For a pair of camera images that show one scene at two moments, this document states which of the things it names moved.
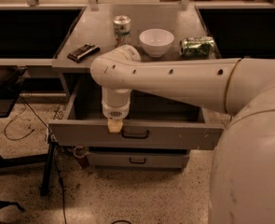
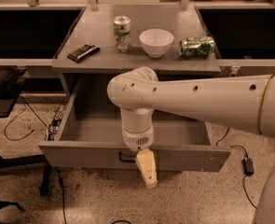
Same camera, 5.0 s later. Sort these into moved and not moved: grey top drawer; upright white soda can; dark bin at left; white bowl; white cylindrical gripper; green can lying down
Moved: white cylindrical gripper; grey top drawer
Not moved: upright white soda can; green can lying down; dark bin at left; white bowl
